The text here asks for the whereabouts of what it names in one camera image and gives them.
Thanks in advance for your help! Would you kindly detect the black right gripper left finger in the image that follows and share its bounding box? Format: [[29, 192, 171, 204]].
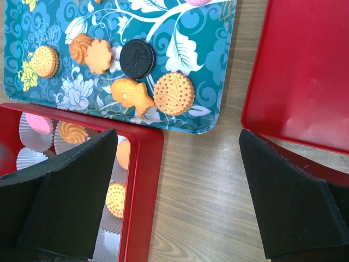
[[1, 129, 118, 258]]

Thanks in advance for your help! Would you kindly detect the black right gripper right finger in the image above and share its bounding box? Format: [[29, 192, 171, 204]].
[[239, 129, 348, 258]]

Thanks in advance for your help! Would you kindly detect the orange swirl cookie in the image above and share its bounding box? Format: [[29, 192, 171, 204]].
[[69, 33, 93, 66], [58, 121, 88, 144]]

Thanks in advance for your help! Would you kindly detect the pink sandwich cookie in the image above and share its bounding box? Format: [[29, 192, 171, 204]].
[[185, 0, 210, 6], [26, 113, 53, 135]]

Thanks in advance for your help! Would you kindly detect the orange plain oval cookie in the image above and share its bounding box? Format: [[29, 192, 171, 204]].
[[116, 139, 131, 170]]

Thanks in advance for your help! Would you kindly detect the white paper cup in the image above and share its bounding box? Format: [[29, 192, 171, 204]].
[[88, 228, 121, 262], [100, 204, 123, 234], [109, 135, 130, 184], [16, 147, 56, 170], [53, 121, 99, 154], [19, 112, 54, 152]]

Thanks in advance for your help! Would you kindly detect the red cookie box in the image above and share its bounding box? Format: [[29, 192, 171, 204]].
[[1, 103, 164, 261]]

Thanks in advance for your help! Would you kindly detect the red box lid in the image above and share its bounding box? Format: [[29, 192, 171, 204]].
[[241, 1, 348, 154]]

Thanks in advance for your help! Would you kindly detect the orange fish cookie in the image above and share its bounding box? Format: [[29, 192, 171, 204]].
[[111, 78, 155, 116]]

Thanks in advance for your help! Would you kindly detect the orange dotted sandwich cookie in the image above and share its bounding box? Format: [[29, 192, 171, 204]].
[[31, 45, 59, 78]]

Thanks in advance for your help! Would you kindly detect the orange flower cookie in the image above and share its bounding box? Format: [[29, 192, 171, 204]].
[[85, 39, 112, 74]]

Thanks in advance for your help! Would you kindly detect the large orange dotted cookie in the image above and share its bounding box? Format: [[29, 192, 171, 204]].
[[153, 73, 195, 116]]

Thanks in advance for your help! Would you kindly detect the black sandwich cookie lower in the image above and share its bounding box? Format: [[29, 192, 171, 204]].
[[119, 39, 155, 79]]

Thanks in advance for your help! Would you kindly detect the teal floral tray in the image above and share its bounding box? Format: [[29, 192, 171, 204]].
[[2, 1, 236, 134]]

